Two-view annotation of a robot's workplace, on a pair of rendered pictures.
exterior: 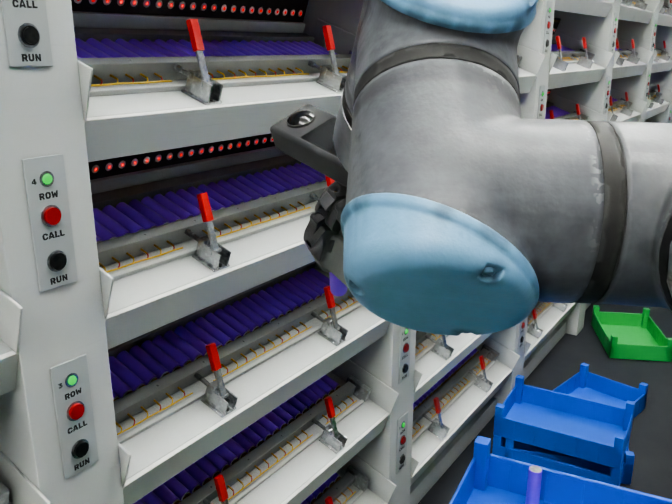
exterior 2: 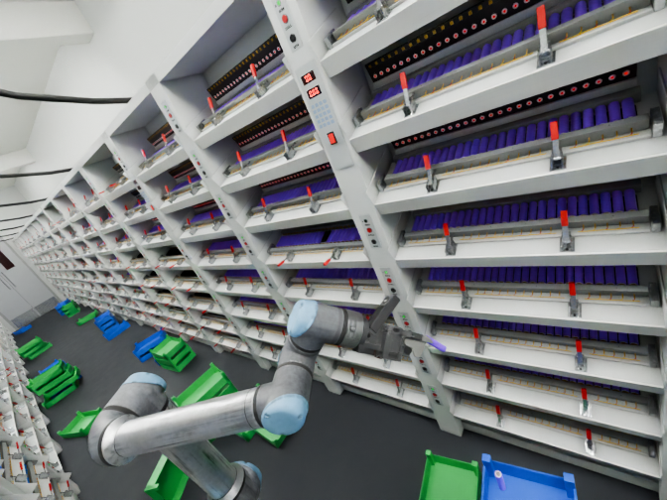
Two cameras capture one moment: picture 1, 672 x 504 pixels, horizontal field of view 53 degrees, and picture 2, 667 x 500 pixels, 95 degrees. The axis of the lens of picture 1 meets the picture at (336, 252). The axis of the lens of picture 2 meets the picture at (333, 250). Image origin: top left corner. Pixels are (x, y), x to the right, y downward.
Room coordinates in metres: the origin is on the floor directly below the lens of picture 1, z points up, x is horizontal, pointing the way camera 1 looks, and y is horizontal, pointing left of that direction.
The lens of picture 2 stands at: (0.65, -0.65, 1.43)
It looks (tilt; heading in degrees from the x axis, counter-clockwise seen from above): 22 degrees down; 102
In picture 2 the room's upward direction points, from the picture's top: 25 degrees counter-clockwise
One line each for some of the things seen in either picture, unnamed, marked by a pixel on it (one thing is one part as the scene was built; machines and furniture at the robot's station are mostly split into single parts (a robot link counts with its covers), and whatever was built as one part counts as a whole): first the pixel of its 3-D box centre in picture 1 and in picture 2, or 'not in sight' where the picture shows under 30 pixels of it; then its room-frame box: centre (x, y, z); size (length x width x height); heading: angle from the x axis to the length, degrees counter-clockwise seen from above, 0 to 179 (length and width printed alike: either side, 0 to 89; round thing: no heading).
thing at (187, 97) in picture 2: not in sight; (276, 260); (0.08, 0.73, 0.90); 0.20 x 0.09 x 1.81; 56
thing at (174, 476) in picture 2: not in sight; (176, 468); (-0.89, 0.35, 0.10); 0.30 x 0.08 x 0.20; 91
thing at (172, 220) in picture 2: not in sight; (209, 263); (-0.50, 1.13, 0.90); 0.20 x 0.09 x 1.81; 56
